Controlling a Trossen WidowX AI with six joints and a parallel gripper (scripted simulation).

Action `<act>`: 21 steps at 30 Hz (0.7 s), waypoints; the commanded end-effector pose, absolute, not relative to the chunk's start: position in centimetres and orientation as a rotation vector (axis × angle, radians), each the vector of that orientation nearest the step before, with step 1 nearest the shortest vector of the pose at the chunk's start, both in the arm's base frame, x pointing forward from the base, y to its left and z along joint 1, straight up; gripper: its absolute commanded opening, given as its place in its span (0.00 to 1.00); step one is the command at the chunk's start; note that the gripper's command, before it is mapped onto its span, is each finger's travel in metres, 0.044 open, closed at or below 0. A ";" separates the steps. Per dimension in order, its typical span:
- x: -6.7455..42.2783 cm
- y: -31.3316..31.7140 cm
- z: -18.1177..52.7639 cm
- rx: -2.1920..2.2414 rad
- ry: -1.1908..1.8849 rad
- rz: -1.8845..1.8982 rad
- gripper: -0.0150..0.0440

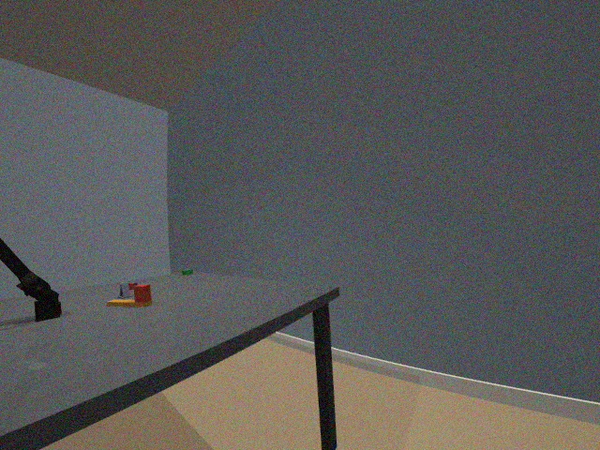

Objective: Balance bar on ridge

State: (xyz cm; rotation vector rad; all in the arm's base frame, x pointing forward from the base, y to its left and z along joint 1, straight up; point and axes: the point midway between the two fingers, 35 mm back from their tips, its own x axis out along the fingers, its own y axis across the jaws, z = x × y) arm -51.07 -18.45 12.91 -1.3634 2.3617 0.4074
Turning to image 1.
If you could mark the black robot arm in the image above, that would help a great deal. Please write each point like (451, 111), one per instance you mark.
(47, 305)

